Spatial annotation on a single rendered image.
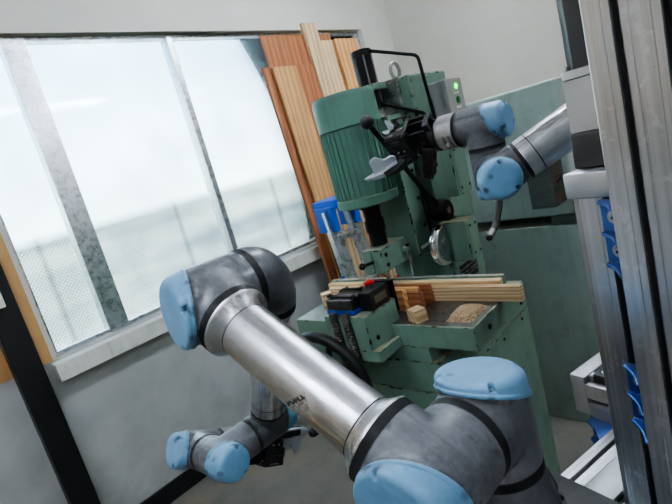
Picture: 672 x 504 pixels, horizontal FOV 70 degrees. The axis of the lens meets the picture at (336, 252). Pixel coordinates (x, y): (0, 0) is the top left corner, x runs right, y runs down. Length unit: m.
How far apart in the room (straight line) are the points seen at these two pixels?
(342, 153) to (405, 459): 0.92
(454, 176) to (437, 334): 0.47
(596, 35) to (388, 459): 0.48
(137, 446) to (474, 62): 3.09
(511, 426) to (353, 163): 0.85
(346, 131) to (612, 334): 0.82
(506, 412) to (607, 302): 0.21
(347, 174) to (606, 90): 0.83
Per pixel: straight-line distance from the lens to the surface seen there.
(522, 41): 3.57
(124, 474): 2.54
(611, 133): 0.60
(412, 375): 1.32
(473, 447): 0.58
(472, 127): 1.04
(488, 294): 1.28
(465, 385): 0.62
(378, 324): 1.23
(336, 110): 1.30
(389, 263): 1.38
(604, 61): 0.60
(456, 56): 3.77
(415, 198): 1.46
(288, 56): 3.10
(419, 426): 0.57
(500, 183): 0.90
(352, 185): 1.31
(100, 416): 2.43
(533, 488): 0.71
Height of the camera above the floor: 1.36
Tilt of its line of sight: 11 degrees down
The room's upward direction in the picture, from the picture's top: 15 degrees counter-clockwise
